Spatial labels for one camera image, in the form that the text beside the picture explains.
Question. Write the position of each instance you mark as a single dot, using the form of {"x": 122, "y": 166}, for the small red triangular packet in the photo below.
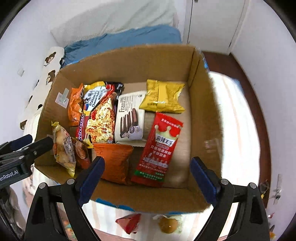
{"x": 129, "y": 223}

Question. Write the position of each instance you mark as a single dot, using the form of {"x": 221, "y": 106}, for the wrapped round pastry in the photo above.
{"x": 169, "y": 223}

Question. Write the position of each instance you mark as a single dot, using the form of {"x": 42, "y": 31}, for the yellow biscuit snack packet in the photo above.
{"x": 63, "y": 148}

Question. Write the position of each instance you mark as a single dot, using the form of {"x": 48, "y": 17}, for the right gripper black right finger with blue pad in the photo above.
{"x": 250, "y": 221}

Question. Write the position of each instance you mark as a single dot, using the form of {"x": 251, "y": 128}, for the striped white bed sheet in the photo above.
{"x": 240, "y": 165}

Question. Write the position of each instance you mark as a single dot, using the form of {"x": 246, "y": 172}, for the beige Franzzi cookie pack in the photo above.
{"x": 129, "y": 124}

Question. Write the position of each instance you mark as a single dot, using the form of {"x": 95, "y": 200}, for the white door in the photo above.
{"x": 213, "y": 25}

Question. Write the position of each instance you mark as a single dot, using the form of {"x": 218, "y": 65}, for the cheese noodle packet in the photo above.
{"x": 97, "y": 121}

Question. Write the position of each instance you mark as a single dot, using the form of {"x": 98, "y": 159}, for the bear print pillow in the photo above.
{"x": 51, "y": 66}

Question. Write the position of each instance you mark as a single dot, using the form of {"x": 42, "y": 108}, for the white textured pillow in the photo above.
{"x": 114, "y": 17}

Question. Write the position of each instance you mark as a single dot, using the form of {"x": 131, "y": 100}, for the blue blanket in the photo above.
{"x": 160, "y": 34}

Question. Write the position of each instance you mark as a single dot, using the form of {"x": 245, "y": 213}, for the yellow snack bag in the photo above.
{"x": 162, "y": 96}

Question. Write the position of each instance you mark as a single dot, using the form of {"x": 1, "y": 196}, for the brown small snack packet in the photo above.
{"x": 81, "y": 154}

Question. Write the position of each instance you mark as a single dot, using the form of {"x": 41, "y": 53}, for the red spicy snack packet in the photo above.
{"x": 159, "y": 148}

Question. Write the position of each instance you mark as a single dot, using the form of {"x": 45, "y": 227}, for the cardboard box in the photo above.
{"x": 201, "y": 135}

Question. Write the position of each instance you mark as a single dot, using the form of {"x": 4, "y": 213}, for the orange chip bag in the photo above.
{"x": 116, "y": 157}

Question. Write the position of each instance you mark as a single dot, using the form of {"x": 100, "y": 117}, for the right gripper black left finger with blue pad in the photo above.
{"x": 44, "y": 222}

